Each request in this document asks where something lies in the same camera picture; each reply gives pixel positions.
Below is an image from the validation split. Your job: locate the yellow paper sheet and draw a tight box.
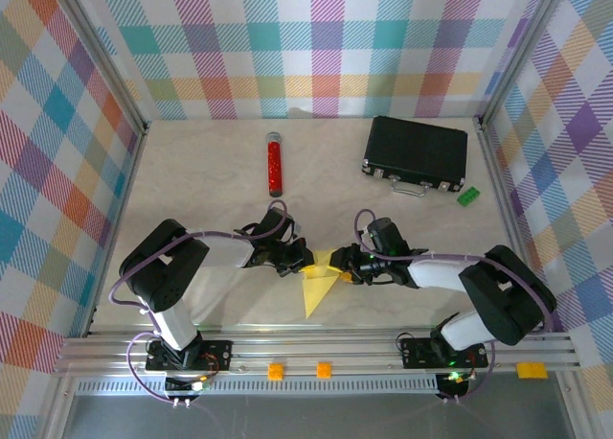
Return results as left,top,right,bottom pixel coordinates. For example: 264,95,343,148
300,247,354,320

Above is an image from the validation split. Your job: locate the red glitter tube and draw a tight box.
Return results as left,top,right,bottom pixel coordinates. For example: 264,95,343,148
264,131,284,199

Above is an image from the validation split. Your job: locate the black controller board green light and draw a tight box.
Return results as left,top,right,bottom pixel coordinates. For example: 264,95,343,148
436,370,474,396
164,374,213,396

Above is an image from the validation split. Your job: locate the wide orange toy brick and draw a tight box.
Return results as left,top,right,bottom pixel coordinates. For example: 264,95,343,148
515,361,549,380

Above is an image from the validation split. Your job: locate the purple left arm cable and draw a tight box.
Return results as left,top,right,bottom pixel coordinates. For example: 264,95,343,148
109,199,290,406

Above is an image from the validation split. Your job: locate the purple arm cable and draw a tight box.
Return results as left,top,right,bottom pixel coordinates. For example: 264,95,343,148
352,209,559,406
109,199,290,406

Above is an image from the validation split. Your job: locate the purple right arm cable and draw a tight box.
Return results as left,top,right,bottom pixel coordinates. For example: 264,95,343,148
352,209,559,406

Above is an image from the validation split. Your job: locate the aluminium mounting rail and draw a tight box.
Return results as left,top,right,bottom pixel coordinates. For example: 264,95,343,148
51,327,580,377

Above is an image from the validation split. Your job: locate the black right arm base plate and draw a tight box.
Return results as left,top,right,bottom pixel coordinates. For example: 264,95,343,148
399,335,489,369

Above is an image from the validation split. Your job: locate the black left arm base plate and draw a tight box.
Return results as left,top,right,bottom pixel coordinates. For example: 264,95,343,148
145,337,234,374

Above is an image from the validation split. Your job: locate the slotted grey cable duct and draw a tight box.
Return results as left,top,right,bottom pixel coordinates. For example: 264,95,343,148
75,376,444,396

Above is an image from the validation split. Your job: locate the black case with metal handle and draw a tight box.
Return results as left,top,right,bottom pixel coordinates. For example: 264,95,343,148
360,115,469,198

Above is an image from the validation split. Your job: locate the aluminium table edge rail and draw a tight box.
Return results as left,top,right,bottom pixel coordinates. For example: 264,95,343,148
472,116,550,334
81,122,150,338

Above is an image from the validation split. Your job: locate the aluminium lower frame post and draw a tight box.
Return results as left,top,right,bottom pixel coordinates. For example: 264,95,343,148
555,371,598,439
35,374,80,439

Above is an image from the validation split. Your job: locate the aluminium upright frame post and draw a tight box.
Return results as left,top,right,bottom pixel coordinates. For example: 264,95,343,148
47,0,149,136
471,0,574,133

